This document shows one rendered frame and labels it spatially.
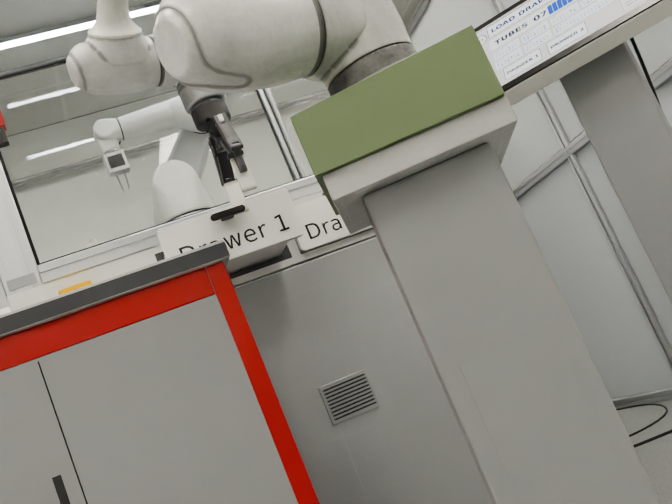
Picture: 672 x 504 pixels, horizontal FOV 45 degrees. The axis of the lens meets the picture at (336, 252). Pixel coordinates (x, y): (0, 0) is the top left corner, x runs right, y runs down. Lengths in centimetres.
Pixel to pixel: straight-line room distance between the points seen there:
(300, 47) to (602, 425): 67
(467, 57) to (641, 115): 83
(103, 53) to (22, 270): 53
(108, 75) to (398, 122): 68
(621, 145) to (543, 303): 84
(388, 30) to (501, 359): 52
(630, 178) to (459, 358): 90
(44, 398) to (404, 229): 56
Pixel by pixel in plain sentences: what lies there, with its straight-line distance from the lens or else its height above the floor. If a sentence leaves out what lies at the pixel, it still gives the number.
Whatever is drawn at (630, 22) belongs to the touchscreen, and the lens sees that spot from 188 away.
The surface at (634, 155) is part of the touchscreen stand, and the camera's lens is 194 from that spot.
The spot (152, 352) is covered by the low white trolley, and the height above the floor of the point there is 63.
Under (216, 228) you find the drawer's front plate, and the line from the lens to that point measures 170.
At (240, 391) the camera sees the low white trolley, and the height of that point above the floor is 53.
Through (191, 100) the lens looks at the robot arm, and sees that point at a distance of 167.
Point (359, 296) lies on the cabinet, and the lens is 191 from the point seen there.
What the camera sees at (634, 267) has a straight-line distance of 326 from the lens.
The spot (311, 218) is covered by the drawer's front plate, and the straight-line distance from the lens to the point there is 192.
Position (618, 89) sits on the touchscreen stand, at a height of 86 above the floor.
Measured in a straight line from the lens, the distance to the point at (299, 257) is 190.
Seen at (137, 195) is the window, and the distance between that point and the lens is 194.
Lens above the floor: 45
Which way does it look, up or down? 10 degrees up
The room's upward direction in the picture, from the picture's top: 23 degrees counter-clockwise
